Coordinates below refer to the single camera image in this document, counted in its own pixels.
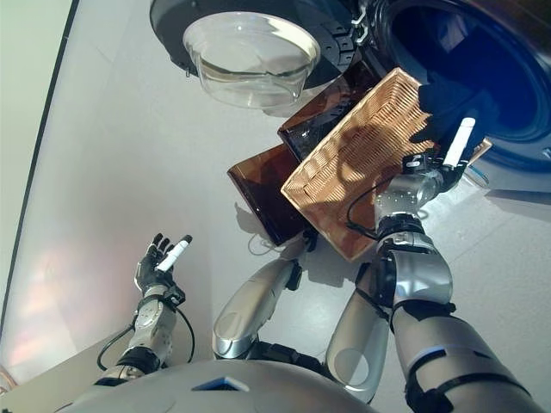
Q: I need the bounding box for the thin grey floor cable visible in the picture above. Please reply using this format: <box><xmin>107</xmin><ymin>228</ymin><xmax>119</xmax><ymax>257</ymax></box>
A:
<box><xmin>247</xmin><ymin>231</ymin><xmax>282</xmax><ymax>256</ymax></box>

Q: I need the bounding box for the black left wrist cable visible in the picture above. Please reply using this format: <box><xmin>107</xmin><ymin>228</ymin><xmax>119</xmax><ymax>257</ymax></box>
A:
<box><xmin>97</xmin><ymin>305</ymin><xmax>195</xmax><ymax>371</ymax></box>

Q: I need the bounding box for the wicker laundry basket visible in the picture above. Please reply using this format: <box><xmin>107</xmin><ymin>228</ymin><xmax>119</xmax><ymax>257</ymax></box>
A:
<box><xmin>280</xmin><ymin>67</ymin><xmax>492</xmax><ymax>262</ymax></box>

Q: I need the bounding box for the silver right robot leg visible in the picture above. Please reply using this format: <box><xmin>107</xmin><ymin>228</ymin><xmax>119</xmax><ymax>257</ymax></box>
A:
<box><xmin>325</xmin><ymin>264</ymin><xmax>397</xmax><ymax>405</ymax></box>

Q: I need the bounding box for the round washing machine door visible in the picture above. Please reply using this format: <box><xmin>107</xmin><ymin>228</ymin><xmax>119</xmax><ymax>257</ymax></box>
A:
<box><xmin>149</xmin><ymin>0</ymin><xmax>358</xmax><ymax>108</ymax></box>

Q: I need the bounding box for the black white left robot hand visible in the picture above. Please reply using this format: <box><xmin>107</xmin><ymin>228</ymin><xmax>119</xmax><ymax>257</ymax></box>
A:
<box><xmin>135</xmin><ymin>233</ymin><xmax>193</xmax><ymax>298</ymax></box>

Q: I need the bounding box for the grey robot torso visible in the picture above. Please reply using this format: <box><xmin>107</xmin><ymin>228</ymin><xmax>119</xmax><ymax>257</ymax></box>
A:
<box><xmin>55</xmin><ymin>359</ymin><xmax>375</xmax><ymax>413</ymax></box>

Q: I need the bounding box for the brown wire frame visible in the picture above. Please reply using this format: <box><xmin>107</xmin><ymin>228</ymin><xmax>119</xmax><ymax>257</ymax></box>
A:
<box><xmin>0</xmin><ymin>363</ymin><xmax>19</xmax><ymax>395</ymax></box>

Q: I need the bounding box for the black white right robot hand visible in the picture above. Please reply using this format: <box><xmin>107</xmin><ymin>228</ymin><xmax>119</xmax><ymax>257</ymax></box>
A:
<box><xmin>432</xmin><ymin>116</ymin><xmax>477</xmax><ymax>193</ymax></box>

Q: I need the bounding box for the brown acrylic stool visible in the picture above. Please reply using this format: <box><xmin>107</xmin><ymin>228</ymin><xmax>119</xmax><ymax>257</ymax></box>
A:
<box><xmin>226</xmin><ymin>59</ymin><xmax>380</xmax><ymax>247</ymax></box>

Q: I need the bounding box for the silver left robot leg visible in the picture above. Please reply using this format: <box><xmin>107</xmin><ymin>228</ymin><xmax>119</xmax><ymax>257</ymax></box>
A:
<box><xmin>212</xmin><ymin>231</ymin><xmax>318</xmax><ymax>361</ymax></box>

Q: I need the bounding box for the grey drum washing machine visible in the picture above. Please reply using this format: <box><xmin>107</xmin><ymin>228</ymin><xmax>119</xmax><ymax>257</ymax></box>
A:
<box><xmin>356</xmin><ymin>0</ymin><xmax>551</xmax><ymax>194</ymax></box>

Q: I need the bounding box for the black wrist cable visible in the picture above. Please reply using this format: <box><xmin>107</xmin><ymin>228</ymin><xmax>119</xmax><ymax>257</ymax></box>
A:
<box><xmin>346</xmin><ymin>176</ymin><xmax>404</xmax><ymax>240</ymax></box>
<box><xmin>97</xmin><ymin>305</ymin><xmax>195</xmax><ymax>371</ymax></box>

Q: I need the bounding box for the silver robot leg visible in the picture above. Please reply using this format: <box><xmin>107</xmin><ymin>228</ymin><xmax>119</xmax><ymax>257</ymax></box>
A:
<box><xmin>325</xmin><ymin>264</ymin><xmax>397</xmax><ymax>405</ymax></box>
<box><xmin>212</xmin><ymin>231</ymin><xmax>318</xmax><ymax>361</ymax></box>

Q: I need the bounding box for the black garment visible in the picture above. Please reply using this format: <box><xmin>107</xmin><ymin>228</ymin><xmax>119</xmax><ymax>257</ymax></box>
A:
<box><xmin>408</xmin><ymin>79</ymin><xmax>500</xmax><ymax>150</ymax></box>

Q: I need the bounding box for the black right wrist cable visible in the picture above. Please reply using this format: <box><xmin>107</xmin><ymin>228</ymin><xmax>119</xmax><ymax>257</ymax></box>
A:
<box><xmin>346</xmin><ymin>176</ymin><xmax>404</xmax><ymax>240</ymax></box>

